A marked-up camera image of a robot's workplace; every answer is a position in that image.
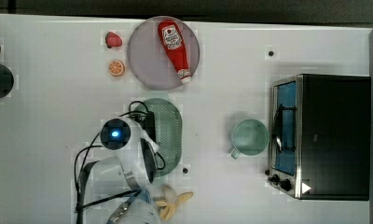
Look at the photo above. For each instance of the red toy strawberry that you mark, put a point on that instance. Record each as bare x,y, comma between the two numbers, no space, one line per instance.
112,40

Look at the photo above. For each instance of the green plastic strainer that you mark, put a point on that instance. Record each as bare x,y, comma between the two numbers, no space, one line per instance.
163,123

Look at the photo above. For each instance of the grey round plate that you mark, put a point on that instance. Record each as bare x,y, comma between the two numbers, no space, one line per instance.
148,60

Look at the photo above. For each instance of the peeled toy banana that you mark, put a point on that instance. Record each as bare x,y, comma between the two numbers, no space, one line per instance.
169,203

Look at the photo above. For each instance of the orange slice toy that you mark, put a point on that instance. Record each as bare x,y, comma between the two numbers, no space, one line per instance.
116,68

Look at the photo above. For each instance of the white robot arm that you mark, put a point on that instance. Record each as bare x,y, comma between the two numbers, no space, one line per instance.
115,190

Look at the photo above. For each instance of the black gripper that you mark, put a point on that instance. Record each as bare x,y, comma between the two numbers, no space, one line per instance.
148,124

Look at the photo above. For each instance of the green mug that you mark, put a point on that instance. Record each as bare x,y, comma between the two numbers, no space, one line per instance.
249,137

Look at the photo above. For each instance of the black toaster oven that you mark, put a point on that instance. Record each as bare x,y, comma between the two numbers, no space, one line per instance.
320,127

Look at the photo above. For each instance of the red ketchup bottle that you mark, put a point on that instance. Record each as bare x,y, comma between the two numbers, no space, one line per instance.
172,41

